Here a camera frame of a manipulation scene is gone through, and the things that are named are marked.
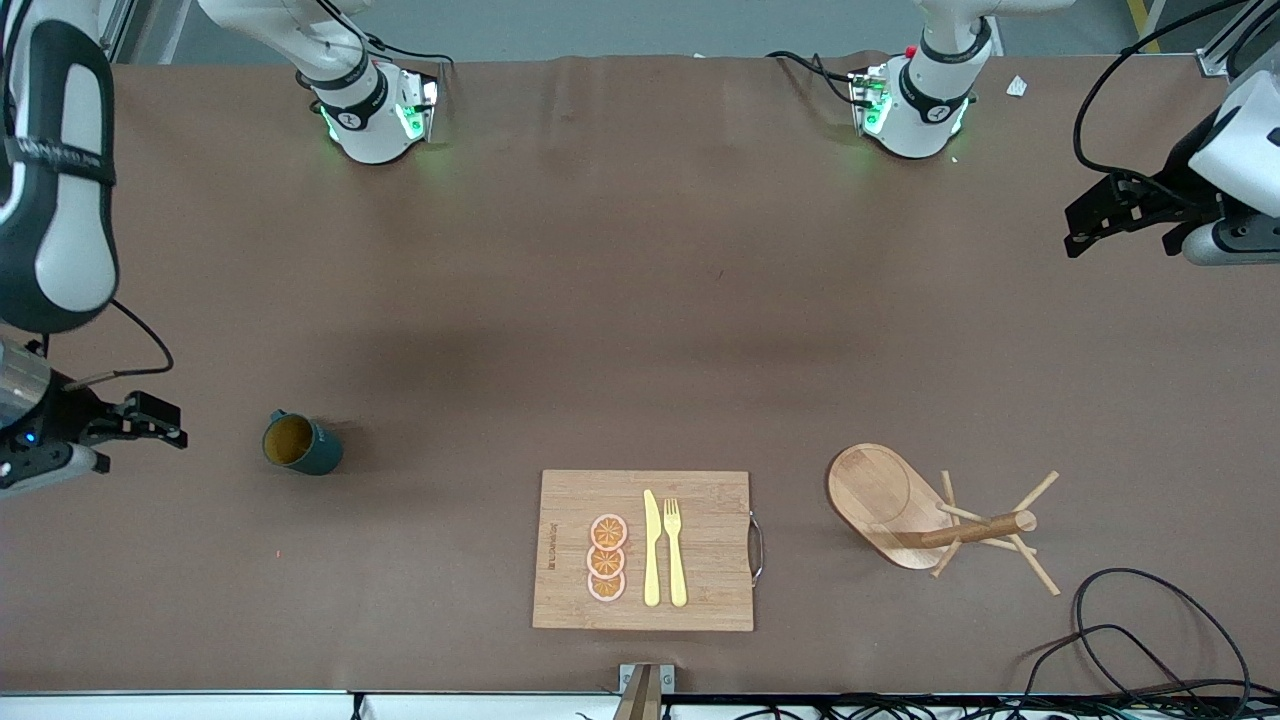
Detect dark green HOME cup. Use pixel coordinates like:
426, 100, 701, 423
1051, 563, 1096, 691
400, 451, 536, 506
262, 409, 345, 477

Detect wooden cup rack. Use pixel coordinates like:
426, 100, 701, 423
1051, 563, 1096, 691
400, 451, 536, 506
826, 443, 1061, 598

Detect bamboo cutting board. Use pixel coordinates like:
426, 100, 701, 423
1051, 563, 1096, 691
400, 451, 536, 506
532, 470, 766, 633

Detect yellow plastic knife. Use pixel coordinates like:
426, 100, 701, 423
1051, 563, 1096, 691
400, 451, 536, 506
643, 489, 663, 608

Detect yellow plastic fork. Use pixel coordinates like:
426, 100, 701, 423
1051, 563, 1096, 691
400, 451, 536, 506
663, 498, 689, 609

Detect aluminium frame post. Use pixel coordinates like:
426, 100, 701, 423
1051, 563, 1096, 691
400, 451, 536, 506
98, 0, 191, 67
1195, 0, 1280, 78

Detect white table edge rail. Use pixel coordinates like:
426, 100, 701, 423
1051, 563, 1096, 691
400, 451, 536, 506
0, 690, 1280, 720

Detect black left arm base cable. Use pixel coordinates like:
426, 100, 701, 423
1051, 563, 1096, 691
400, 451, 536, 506
766, 50, 863, 107

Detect black arm base cable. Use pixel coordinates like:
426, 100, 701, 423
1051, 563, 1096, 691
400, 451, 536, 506
300, 0, 453, 101
766, 50, 863, 107

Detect black looped cable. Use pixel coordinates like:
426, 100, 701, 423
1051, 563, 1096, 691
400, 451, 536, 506
1073, 567, 1253, 701
1020, 624, 1206, 703

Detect black right arm base cable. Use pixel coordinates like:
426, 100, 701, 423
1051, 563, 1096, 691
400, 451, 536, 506
300, 0, 453, 101

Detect metal table bracket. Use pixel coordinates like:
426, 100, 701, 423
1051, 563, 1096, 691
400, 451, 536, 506
612, 662, 676, 720

